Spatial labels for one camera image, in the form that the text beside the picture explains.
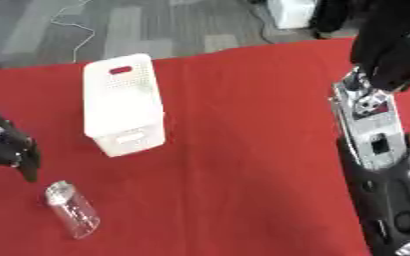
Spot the clear plastic bottle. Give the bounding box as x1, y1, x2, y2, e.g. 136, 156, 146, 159
42, 180, 102, 240

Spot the white cable on floor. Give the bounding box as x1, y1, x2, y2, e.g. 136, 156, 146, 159
49, 0, 99, 64

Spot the white perforated plastic basket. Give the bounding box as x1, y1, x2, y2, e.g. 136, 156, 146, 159
80, 53, 169, 158

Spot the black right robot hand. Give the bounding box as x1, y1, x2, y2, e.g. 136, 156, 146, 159
348, 0, 410, 94

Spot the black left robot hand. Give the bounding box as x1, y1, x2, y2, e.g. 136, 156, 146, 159
0, 109, 43, 183

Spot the black bag on floor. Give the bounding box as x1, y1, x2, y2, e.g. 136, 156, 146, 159
308, 0, 363, 40

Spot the white box on floor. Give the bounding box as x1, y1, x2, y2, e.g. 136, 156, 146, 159
264, 0, 321, 30

